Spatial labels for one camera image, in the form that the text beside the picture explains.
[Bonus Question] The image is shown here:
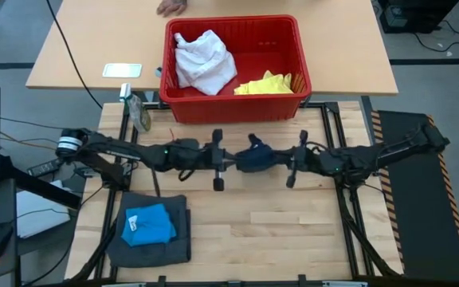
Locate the person's hand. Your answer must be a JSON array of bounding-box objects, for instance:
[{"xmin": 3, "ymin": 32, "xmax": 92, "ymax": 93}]
[{"xmin": 156, "ymin": 0, "xmax": 189, "ymax": 18}]

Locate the black diagonal beam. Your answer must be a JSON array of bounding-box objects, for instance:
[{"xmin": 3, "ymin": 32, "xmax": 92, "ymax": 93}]
[{"xmin": 0, "ymin": 155, "xmax": 83, "ymax": 210}]

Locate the white button shirt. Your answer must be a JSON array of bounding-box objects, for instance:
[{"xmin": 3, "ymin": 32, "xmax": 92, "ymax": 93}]
[{"xmin": 173, "ymin": 29, "xmax": 238, "ymax": 96}]

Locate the yellow garment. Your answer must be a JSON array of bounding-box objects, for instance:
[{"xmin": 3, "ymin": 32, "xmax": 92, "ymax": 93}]
[{"xmin": 233, "ymin": 70, "xmax": 294, "ymax": 96}]

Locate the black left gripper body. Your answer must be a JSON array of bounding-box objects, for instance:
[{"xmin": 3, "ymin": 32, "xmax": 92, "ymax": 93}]
[{"xmin": 169, "ymin": 138, "xmax": 214, "ymax": 173}]

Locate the red plastic laundry basket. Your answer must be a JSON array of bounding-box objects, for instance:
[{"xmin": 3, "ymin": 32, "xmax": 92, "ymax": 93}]
[{"xmin": 159, "ymin": 14, "xmax": 312, "ymax": 124}]

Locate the white paper sheet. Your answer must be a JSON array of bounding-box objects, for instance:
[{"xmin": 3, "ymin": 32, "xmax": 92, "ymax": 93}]
[{"xmin": 16, "ymin": 179, "xmax": 73, "ymax": 239}]

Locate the beige wooden desk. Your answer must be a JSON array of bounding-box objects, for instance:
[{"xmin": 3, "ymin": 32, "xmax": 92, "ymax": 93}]
[{"xmin": 25, "ymin": 0, "xmax": 399, "ymax": 96}]

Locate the blue t-shirt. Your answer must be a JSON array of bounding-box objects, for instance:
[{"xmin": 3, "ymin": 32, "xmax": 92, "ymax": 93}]
[{"xmin": 120, "ymin": 202, "xmax": 178, "ymax": 247}]

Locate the black power adapter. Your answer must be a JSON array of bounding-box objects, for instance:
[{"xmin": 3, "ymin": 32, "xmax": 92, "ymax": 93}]
[{"xmin": 27, "ymin": 159, "xmax": 61, "ymax": 177}]

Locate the white rectangular phone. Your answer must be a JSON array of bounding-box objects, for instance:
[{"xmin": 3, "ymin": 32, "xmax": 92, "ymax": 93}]
[{"xmin": 102, "ymin": 62, "xmax": 143, "ymax": 79}]

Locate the long black cable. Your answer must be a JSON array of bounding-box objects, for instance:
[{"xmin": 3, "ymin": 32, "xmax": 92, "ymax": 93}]
[{"xmin": 45, "ymin": 0, "xmax": 104, "ymax": 109}]

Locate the dark grey garment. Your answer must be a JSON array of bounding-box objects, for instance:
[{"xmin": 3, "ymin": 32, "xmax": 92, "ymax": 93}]
[{"xmin": 105, "ymin": 192, "xmax": 193, "ymax": 269}]

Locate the black hazard-striped floor mat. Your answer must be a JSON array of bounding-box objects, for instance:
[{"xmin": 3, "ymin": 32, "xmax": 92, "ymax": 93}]
[{"xmin": 371, "ymin": 109, "xmax": 459, "ymax": 283}]

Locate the navy garment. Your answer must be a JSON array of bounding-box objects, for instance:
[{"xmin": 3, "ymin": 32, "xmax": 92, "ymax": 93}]
[{"xmin": 235, "ymin": 133, "xmax": 277, "ymax": 173}]

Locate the black aluminium table frame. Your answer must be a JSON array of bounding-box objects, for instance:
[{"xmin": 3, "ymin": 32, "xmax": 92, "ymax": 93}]
[{"xmin": 69, "ymin": 101, "xmax": 404, "ymax": 287}]

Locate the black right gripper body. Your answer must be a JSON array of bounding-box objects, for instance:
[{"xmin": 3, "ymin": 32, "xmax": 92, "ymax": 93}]
[{"xmin": 307, "ymin": 146, "xmax": 340, "ymax": 176}]

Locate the black computer case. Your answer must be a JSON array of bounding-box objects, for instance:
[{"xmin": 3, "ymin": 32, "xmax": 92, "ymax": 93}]
[{"xmin": 376, "ymin": 0, "xmax": 459, "ymax": 35}]

